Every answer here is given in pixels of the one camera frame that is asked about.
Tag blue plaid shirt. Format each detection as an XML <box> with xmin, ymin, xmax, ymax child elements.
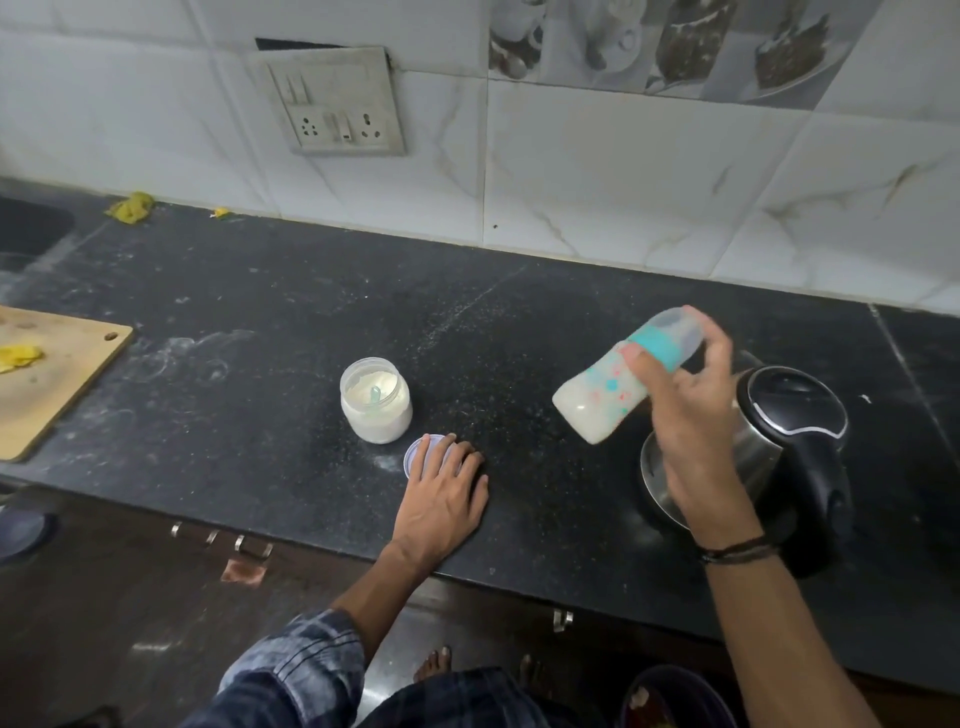
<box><xmin>179</xmin><ymin>608</ymin><xmax>367</xmax><ymax>728</ymax></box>

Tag person's right hand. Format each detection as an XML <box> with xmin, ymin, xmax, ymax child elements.
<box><xmin>618</xmin><ymin>304</ymin><xmax>766</xmax><ymax>553</ymax></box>

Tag clear baby bottle teal print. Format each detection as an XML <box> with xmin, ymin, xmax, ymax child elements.
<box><xmin>551</xmin><ymin>341</ymin><xmax>650</xmax><ymax>446</ymax></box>

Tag black wrist bands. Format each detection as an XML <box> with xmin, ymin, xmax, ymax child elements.
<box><xmin>695</xmin><ymin>536</ymin><xmax>781</xmax><ymax>566</ymax></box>

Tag purple waste bin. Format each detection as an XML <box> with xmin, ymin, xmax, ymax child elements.
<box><xmin>618</xmin><ymin>663</ymin><xmax>738</xmax><ymax>728</ymax></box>

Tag crumpled yellow cloth scrap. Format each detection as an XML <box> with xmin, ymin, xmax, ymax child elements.
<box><xmin>105</xmin><ymin>191</ymin><xmax>157</xmax><ymax>226</ymax></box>

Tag person's right forearm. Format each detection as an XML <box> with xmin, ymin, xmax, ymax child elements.
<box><xmin>701</xmin><ymin>543</ymin><xmax>883</xmax><ymax>728</ymax></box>

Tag glass jar of white powder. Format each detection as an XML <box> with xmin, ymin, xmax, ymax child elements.
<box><xmin>338</xmin><ymin>356</ymin><xmax>414</xmax><ymax>445</ymax></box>

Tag person's left foot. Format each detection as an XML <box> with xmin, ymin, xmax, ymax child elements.
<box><xmin>413</xmin><ymin>646</ymin><xmax>454</xmax><ymax>684</ymax></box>

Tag black kitchen sink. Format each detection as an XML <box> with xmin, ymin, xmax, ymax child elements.
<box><xmin>0</xmin><ymin>194</ymin><xmax>76</xmax><ymax>271</ymax></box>

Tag clear blue round lid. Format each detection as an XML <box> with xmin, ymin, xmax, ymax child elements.
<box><xmin>0</xmin><ymin>508</ymin><xmax>55</xmax><ymax>562</ymax></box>

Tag steel black electric kettle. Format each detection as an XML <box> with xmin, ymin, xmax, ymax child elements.
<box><xmin>638</xmin><ymin>350</ymin><xmax>855</xmax><ymax>579</ymax></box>

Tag grey wall switch socket plate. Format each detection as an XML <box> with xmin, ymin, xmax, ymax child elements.
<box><xmin>251</xmin><ymin>46</ymin><xmax>407</xmax><ymax>157</ymax></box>

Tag person's left hand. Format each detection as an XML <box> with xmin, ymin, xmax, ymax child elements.
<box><xmin>389</xmin><ymin>432</ymin><xmax>490</xmax><ymax>579</ymax></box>

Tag lavender round jar lid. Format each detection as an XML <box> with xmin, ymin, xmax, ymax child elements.
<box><xmin>403</xmin><ymin>433</ymin><xmax>457</xmax><ymax>480</ymax></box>

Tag wooden cutting board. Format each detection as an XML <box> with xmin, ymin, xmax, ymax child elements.
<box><xmin>0</xmin><ymin>305</ymin><xmax>135</xmax><ymax>463</ymax></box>

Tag person's left forearm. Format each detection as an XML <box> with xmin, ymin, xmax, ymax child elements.
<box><xmin>331</xmin><ymin>541</ymin><xmax>444</xmax><ymax>665</ymax></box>

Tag teal baby bottle cap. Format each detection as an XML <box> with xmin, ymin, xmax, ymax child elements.
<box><xmin>628</xmin><ymin>306</ymin><xmax>706</xmax><ymax>374</ymax></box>

